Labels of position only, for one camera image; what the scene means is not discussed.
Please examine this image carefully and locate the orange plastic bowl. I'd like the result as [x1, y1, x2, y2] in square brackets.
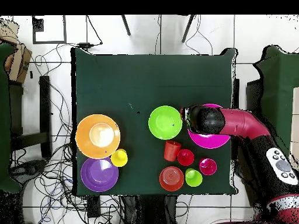
[75, 114, 121, 160]

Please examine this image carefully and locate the red plastic cup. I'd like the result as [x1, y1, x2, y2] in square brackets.
[176, 148, 195, 167]

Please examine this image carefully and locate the green plastic bowl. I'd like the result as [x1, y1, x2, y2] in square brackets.
[148, 105, 183, 141]

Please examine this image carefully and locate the yellow plastic cup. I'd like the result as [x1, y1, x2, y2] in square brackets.
[110, 148, 128, 168]

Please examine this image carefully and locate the black table frame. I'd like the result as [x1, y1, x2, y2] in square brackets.
[9, 75, 53, 159]

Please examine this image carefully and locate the orange-red plastic bowl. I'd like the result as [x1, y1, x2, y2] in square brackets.
[159, 166, 185, 193]

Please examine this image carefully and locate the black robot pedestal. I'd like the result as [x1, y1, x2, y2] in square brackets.
[120, 195, 178, 224]

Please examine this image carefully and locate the crimson plastic cup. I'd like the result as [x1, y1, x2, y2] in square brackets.
[199, 157, 217, 176]

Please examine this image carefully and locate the dark green table cloth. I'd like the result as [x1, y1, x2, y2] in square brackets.
[71, 47, 238, 196]

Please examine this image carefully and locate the pink plastic bowl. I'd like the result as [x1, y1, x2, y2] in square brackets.
[187, 103, 232, 149]

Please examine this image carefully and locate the cardboard box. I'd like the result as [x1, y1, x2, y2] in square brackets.
[0, 19, 33, 84]

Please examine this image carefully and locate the neighbouring green table cloth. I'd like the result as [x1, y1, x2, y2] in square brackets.
[253, 45, 299, 159]
[0, 43, 22, 194]

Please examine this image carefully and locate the white box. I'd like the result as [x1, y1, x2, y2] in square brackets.
[288, 86, 299, 164]

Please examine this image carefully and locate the black round floor base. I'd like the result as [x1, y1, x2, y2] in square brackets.
[9, 159, 47, 186]

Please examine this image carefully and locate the black floor frame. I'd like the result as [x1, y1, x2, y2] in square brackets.
[32, 15, 68, 45]

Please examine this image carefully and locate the purple plastic bowl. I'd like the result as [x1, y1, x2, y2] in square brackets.
[80, 156, 119, 193]

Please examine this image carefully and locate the black power brick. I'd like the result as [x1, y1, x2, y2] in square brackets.
[86, 195, 102, 218]

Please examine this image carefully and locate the tangle of black cables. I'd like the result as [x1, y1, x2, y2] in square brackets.
[9, 44, 122, 224]

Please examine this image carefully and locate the black tripod leg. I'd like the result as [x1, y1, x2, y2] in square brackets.
[181, 15, 195, 43]
[120, 15, 131, 36]

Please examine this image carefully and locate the light green plastic cup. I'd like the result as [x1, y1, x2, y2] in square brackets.
[185, 167, 203, 187]

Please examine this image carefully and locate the orange-red plastic cup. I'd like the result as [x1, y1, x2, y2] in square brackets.
[163, 140, 182, 162]

